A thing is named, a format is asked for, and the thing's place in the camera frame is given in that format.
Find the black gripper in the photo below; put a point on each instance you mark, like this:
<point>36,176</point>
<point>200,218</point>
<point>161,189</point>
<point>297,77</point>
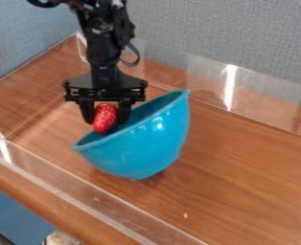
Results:
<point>105,85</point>

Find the red toy strawberry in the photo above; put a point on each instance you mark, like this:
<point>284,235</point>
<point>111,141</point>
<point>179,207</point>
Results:
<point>106,117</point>

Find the blue plastic bowl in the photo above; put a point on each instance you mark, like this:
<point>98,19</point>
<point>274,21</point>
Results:
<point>142,147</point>

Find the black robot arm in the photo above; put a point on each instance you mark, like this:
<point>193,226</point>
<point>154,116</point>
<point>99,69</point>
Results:
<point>109,31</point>

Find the clear acrylic front barrier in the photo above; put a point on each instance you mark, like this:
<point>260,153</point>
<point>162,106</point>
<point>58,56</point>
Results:
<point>80,208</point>

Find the clear acrylic barrier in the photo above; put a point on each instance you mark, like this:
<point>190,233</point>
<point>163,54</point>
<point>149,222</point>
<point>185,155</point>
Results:
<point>253,95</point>
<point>80,208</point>

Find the clear acrylic back barrier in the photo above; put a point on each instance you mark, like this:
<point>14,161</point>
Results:
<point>253,95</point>

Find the clear acrylic corner bracket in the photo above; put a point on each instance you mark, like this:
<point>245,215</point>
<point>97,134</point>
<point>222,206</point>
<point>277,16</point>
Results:
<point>82,46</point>

